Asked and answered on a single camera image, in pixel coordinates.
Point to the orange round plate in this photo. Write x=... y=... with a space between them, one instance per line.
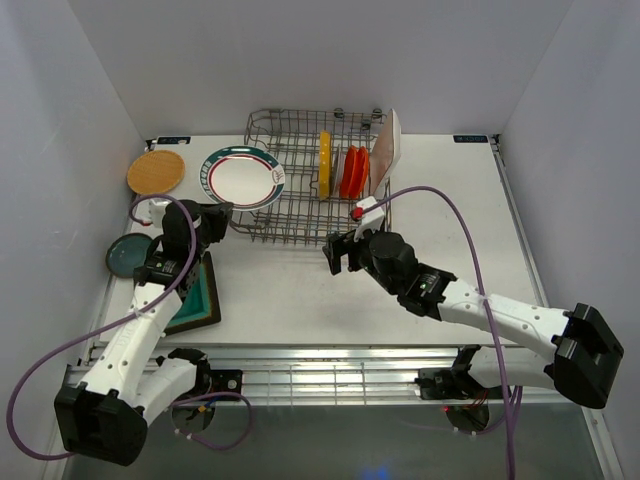
x=363 y=155
x=351 y=169

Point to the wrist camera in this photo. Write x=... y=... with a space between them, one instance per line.
x=369 y=216
x=153 y=211

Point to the grey wire dish rack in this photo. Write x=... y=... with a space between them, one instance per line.
x=299 y=217

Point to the yellow dotted scalloped plate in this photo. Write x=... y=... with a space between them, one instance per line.
x=325 y=164

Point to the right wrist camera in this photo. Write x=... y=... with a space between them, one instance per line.
x=369 y=216

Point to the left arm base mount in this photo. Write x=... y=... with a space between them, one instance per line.
x=215 y=381

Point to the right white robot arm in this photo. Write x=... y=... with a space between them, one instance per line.
x=573 y=352

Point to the white rectangular plate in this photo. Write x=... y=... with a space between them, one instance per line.
x=385 y=153

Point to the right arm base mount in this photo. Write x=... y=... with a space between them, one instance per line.
x=448 y=384

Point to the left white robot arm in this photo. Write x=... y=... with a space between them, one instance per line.
x=107 y=414

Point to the teal square brown-rimmed plate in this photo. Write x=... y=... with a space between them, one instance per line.
x=201 y=307

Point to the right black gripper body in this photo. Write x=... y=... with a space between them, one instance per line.
x=366 y=238

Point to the light blue scalloped plate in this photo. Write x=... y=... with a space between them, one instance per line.
x=337 y=173

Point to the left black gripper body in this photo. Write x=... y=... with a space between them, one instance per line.
x=213 y=222

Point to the white plate green rim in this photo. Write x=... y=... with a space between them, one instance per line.
x=247 y=177

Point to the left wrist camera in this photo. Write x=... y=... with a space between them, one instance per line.
x=153 y=211

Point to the woven bamboo round plate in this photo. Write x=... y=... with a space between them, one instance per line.
x=156 y=172

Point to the dark teal round plate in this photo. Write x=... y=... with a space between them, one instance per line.
x=126 y=254

